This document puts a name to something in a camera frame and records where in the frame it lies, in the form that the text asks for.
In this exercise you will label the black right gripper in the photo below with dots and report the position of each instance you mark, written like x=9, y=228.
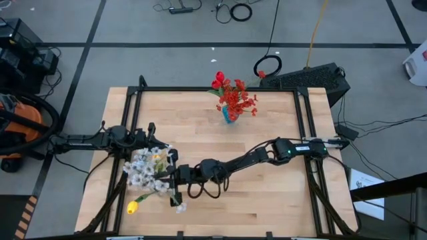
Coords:
x=187, y=175

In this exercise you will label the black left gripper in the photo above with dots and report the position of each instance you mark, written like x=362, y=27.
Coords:
x=143, y=140

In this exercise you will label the yellow tulip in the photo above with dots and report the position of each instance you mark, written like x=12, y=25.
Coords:
x=132, y=207

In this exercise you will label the red blossom spray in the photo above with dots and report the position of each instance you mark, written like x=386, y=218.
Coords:
x=235, y=98

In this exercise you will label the red flower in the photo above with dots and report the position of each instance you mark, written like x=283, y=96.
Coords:
x=262, y=74

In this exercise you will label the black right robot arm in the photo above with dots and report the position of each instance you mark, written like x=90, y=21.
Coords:
x=253, y=156

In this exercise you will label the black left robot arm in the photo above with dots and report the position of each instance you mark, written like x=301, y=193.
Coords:
x=80, y=143

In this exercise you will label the teal glass vase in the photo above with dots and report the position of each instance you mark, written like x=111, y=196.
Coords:
x=228, y=115

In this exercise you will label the orange vacuum cleaner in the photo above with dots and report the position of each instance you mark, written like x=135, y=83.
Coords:
x=20, y=123
x=50, y=110

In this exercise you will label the black power strip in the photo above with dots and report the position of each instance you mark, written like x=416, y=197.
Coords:
x=180, y=10

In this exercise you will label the small black equipment box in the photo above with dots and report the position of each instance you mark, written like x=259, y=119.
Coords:
x=46, y=61

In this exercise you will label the black computer tower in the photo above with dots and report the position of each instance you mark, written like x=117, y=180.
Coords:
x=310, y=78

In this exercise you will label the black floor mat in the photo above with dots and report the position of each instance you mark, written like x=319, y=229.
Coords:
x=10, y=216

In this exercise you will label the large black equipment case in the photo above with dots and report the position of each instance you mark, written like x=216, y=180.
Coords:
x=16, y=36

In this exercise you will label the black power adapter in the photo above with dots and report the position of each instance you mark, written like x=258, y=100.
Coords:
x=347, y=132

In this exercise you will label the white paper sheet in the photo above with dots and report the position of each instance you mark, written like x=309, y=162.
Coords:
x=363, y=186

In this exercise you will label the black beam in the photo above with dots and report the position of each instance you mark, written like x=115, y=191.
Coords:
x=387, y=186

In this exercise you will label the white device with red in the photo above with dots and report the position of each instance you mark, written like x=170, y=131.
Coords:
x=417, y=66

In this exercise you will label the black table frame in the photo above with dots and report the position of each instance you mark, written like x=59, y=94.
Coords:
x=187, y=89

